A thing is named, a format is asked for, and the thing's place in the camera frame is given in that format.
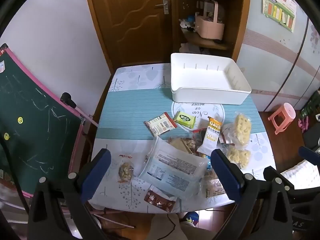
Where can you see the pale sliding wardrobe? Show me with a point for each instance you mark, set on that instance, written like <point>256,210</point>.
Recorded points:
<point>270,62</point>

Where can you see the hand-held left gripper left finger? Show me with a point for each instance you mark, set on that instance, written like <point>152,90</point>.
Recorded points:
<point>96,175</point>

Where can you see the dark red snack packet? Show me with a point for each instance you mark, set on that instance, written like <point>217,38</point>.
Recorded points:
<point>158,200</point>

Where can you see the beige snack packet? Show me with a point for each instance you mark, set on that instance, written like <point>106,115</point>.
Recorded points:
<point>212,186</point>

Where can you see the wooden corner shelf unit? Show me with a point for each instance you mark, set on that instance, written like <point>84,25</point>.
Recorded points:
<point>240,17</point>

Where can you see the black clamp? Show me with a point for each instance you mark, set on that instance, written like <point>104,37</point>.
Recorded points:
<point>68,99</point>

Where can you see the blue shoe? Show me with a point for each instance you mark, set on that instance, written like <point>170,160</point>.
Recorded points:
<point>190,217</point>

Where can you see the brown wafer packet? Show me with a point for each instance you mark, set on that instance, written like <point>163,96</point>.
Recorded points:
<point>180,145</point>

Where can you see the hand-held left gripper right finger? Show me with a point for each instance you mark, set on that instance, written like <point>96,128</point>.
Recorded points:
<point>225,175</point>

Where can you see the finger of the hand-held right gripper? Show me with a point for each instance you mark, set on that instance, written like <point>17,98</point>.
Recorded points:
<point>308,152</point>
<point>270,172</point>

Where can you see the white quilted bedding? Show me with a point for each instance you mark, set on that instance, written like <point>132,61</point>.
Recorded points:
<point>305,173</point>

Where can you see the green chalkboard pink frame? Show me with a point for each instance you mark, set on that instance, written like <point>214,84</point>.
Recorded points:
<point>32,130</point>

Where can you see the clear nut cluster packet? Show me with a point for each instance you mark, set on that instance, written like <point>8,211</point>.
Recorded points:
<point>125,171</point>

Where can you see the dark red-edged snack packet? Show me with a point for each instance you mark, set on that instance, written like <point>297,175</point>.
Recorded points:
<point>198,137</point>

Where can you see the pink plastic stool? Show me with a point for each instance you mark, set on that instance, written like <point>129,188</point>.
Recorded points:
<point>285,111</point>

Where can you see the green box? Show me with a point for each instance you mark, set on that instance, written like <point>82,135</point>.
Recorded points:
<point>311,102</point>

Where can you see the white plastic bin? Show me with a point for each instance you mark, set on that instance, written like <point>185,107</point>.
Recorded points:
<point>207,80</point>

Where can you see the pink toy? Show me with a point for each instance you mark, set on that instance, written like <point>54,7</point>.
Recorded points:
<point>303,125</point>

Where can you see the white plush toy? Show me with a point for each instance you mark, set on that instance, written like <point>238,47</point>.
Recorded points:
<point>185,24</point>

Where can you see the yellow puffed cracker packet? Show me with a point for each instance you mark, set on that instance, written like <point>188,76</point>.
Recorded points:
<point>240,127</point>
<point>237,156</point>

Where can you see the red-edged cracker packet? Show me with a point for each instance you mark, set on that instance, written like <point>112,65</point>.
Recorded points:
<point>160,126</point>

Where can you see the large clear blue-label packet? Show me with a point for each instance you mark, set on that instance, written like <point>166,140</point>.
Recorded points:
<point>170,170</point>

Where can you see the orange white oat bar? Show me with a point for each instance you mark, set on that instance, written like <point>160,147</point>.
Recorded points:
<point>210,137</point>

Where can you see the black bulky object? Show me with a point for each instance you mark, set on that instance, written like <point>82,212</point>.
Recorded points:
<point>311,136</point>

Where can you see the wooden door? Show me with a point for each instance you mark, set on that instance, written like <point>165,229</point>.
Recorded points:
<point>130,17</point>

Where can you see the green snack packet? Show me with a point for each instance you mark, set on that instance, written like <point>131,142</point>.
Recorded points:
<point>184,118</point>

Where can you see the person's leg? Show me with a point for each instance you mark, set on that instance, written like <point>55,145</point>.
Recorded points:
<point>190,232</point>

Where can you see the folded pale cloth stack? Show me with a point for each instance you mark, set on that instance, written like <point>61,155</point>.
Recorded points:
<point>187,48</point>

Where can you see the wall poster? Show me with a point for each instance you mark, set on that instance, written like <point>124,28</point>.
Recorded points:
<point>277,7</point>

